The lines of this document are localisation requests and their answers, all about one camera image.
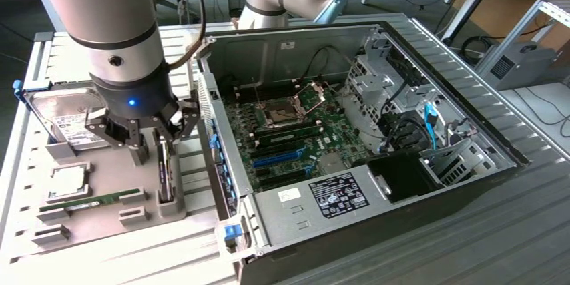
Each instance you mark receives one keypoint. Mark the graphics card with metal bracket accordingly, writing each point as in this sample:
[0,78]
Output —
[163,171]

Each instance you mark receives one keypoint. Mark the green RAM stick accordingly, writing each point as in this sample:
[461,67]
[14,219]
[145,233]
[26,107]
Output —
[88,202]

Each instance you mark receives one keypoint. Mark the grey parts rack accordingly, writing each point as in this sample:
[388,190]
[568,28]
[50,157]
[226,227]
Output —
[111,178]

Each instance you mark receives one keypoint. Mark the silver CPU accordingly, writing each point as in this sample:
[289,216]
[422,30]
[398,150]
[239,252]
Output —
[67,181]

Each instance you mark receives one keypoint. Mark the black RAM stick with label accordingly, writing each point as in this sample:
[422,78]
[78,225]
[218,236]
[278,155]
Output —
[285,136]

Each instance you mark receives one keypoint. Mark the open metal socket cover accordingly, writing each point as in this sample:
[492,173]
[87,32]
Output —
[311,96]

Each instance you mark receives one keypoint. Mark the silver metal disk bay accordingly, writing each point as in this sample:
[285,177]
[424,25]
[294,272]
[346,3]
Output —
[370,98]

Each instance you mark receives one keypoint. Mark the silver chipset heatsink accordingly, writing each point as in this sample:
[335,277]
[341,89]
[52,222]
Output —
[333,163]

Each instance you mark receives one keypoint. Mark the blue case latch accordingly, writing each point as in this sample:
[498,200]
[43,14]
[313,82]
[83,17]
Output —
[231,232]

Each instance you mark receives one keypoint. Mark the thin socket locking lever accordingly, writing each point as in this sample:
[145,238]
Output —
[258,94]

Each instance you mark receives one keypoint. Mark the CPU socket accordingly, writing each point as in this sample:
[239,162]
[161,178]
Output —
[278,113]

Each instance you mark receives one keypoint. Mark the black plastic fan shroud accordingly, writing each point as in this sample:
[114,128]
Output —
[401,175]

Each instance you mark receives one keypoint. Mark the grey controller box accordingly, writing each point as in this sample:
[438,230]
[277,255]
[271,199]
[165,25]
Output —
[530,64]

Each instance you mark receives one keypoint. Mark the grey power supply with label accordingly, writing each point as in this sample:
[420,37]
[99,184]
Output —
[285,218]

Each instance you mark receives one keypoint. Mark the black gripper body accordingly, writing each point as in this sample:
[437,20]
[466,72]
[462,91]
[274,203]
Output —
[134,98]

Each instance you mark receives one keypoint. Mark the open black PC case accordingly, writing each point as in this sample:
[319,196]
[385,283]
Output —
[357,258]

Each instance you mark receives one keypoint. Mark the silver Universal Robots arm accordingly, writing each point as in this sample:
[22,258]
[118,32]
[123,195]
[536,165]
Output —
[111,14]

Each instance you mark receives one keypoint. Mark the hard disk with blue carrier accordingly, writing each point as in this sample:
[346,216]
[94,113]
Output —
[58,111]

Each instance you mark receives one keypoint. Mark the aluminium profile frame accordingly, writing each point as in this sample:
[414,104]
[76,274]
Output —
[534,14]

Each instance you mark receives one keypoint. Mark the green motherboard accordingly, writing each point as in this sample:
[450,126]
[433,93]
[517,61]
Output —
[338,125]

